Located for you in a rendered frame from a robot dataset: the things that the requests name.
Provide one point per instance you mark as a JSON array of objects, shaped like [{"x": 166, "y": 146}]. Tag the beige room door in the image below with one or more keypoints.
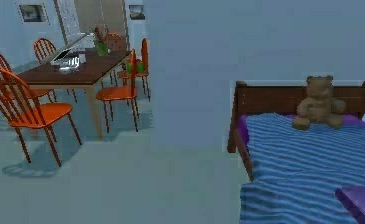
[{"x": 100, "y": 16}]

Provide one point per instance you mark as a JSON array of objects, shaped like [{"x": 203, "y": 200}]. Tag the purple pillow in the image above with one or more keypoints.
[{"x": 360, "y": 201}]

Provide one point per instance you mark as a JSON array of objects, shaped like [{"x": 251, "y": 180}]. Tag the orange wooden chair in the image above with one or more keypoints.
[
  {"x": 121, "y": 91},
  {"x": 0, "y": 66},
  {"x": 115, "y": 41},
  {"x": 44, "y": 49},
  {"x": 26, "y": 110},
  {"x": 144, "y": 58}
]

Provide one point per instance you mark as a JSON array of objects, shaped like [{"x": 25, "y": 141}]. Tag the wooden bed with blue blanket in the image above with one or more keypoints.
[{"x": 300, "y": 160}]

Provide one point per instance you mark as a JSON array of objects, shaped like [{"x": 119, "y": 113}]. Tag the framed wall picture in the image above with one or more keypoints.
[
  {"x": 136, "y": 12},
  {"x": 32, "y": 13}
]

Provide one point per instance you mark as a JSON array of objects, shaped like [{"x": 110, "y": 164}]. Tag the silver open laptop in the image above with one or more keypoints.
[{"x": 67, "y": 58}]

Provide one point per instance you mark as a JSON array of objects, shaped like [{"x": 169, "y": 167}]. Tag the dark brown dining table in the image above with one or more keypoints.
[{"x": 73, "y": 71}]

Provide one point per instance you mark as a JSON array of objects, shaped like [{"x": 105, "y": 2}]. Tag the house plant in green pot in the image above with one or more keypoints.
[{"x": 101, "y": 41}]

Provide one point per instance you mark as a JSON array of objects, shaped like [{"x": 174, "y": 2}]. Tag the green bottle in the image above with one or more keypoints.
[
  {"x": 128, "y": 67},
  {"x": 140, "y": 67}
]

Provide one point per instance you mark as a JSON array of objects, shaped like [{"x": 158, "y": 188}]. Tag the brown teddy bear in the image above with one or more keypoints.
[{"x": 318, "y": 106}]

